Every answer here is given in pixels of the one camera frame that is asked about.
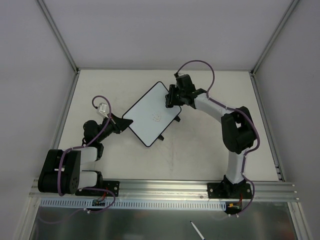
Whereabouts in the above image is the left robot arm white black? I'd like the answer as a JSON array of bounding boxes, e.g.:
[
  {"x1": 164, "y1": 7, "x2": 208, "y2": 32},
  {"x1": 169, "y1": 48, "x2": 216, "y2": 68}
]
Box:
[{"x1": 37, "y1": 114, "x2": 134, "y2": 196}]

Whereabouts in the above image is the left aluminium frame post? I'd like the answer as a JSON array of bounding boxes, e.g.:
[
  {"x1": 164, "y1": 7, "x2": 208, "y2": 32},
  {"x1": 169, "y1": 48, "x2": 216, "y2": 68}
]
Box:
[{"x1": 35, "y1": 0, "x2": 79, "y2": 74}]

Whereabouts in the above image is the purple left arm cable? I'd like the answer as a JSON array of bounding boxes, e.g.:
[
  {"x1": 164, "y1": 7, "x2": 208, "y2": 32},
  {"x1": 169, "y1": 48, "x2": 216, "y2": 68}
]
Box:
[{"x1": 37, "y1": 94, "x2": 117, "y2": 224}]

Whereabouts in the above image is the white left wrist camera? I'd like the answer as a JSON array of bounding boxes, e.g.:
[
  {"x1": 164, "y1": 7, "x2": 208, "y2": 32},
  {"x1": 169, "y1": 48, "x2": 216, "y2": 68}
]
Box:
[{"x1": 97, "y1": 102, "x2": 110, "y2": 118}]

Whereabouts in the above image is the black whiteboard clip upper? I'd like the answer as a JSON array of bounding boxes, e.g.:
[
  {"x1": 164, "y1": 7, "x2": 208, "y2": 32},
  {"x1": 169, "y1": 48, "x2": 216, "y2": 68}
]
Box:
[{"x1": 174, "y1": 116, "x2": 181, "y2": 122}]

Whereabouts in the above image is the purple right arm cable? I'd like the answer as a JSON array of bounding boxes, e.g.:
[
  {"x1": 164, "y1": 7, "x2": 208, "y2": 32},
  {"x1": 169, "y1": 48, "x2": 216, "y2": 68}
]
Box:
[{"x1": 174, "y1": 59, "x2": 261, "y2": 218}]

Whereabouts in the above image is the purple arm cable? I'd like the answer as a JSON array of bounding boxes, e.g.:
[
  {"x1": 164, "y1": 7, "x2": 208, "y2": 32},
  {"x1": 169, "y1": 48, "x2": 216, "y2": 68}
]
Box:
[
  {"x1": 174, "y1": 59, "x2": 261, "y2": 218},
  {"x1": 37, "y1": 94, "x2": 117, "y2": 224}
]

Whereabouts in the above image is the aluminium frame post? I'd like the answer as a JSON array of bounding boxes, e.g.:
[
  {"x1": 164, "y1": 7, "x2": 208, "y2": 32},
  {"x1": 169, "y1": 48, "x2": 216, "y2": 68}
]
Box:
[
  {"x1": 35, "y1": 0, "x2": 79, "y2": 74},
  {"x1": 250, "y1": 0, "x2": 300, "y2": 76}
]

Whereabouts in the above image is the white marker pen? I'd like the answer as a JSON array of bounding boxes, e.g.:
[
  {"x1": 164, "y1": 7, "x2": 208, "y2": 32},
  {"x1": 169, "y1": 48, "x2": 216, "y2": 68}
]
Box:
[{"x1": 190, "y1": 221, "x2": 205, "y2": 240}]

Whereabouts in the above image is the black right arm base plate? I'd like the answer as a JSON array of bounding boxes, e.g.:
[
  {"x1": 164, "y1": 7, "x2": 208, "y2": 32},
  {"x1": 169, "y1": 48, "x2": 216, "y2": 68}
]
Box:
[{"x1": 206, "y1": 181, "x2": 253, "y2": 200}]

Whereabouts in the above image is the aluminium mounting rail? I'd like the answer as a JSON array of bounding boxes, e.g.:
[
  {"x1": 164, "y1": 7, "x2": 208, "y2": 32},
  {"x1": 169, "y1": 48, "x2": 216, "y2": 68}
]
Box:
[{"x1": 28, "y1": 176, "x2": 300, "y2": 202}]

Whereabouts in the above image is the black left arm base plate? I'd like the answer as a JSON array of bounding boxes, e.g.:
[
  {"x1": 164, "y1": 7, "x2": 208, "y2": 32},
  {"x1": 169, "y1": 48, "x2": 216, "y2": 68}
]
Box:
[{"x1": 75, "y1": 180, "x2": 120, "y2": 198}]

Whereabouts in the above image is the white whiteboard black frame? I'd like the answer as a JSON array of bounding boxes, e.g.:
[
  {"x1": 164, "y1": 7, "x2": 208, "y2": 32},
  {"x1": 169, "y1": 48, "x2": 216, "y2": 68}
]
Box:
[{"x1": 122, "y1": 81, "x2": 182, "y2": 148}]

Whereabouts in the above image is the white slotted cable duct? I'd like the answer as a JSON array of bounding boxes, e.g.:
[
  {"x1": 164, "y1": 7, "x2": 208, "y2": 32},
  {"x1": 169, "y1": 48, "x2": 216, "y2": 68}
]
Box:
[{"x1": 39, "y1": 197, "x2": 227, "y2": 211}]

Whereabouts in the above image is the right aluminium frame post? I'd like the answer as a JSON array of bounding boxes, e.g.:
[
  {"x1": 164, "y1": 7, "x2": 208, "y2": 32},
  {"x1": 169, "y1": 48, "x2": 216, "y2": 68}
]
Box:
[{"x1": 250, "y1": 0, "x2": 300, "y2": 76}]

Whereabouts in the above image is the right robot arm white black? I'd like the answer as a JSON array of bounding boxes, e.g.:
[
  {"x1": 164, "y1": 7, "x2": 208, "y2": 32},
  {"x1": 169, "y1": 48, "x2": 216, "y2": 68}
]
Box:
[{"x1": 165, "y1": 73, "x2": 260, "y2": 198}]

